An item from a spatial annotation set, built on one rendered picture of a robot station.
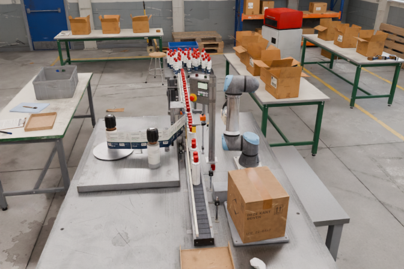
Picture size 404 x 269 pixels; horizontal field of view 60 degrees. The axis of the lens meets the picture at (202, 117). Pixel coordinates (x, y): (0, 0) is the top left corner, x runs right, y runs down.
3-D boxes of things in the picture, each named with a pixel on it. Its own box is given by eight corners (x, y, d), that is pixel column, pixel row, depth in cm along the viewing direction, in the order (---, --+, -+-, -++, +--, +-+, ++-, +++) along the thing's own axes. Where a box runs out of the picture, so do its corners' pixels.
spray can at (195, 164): (192, 181, 234) (191, 154, 225) (199, 181, 234) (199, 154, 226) (192, 185, 229) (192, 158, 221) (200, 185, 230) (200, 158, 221)
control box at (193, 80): (196, 97, 263) (195, 72, 255) (216, 101, 255) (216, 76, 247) (189, 101, 255) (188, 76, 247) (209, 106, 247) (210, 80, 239)
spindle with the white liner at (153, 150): (148, 163, 255) (145, 125, 243) (160, 161, 256) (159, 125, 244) (148, 169, 247) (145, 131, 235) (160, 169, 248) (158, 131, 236)
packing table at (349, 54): (297, 70, 767) (301, 34, 735) (331, 69, 777) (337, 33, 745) (349, 109, 568) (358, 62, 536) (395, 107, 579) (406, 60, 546)
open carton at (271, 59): (249, 77, 469) (250, 50, 453) (287, 75, 477) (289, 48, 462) (260, 89, 428) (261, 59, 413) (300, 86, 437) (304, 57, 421)
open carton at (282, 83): (255, 89, 427) (258, 59, 412) (294, 86, 438) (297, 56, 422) (269, 101, 393) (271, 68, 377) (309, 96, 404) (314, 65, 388)
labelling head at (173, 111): (170, 129, 304) (169, 101, 294) (185, 128, 305) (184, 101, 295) (171, 137, 292) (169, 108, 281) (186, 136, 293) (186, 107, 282)
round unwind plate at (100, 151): (97, 142, 284) (96, 140, 284) (135, 140, 287) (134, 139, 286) (89, 161, 256) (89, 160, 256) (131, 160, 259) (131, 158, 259)
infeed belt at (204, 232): (182, 117, 337) (182, 113, 335) (190, 117, 338) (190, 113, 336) (196, 244, 188) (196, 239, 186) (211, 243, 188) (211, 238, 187)
